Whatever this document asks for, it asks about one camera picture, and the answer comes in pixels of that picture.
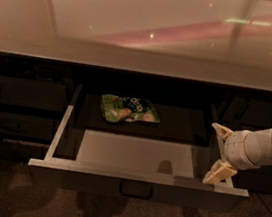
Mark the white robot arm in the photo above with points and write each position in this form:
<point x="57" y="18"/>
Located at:
<point x="259" y="148"/>

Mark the grey drawer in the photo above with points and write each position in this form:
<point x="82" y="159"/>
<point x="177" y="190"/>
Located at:
<point x="29" y="126"/>
<point x="32" y="93"/>
<point x="21" y="152"/>
<point x="165" y="162"/>

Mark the dark items in drawer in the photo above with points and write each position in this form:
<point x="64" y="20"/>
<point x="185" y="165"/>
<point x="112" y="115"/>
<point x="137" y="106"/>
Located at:
<point x="20" y="68"/>

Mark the grey cabinet door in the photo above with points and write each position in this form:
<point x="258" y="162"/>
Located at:
<point x="245" y="112"/>

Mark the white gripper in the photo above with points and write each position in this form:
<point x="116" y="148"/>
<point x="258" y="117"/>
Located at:
<point x="234" y="149"/>

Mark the white item in drawer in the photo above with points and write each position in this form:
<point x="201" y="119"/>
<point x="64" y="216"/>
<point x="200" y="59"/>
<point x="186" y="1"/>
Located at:
<point x="29" y="143"/>

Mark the green snack bag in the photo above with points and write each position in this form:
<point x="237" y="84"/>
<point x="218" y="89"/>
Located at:
<point x="117" y="109"/>

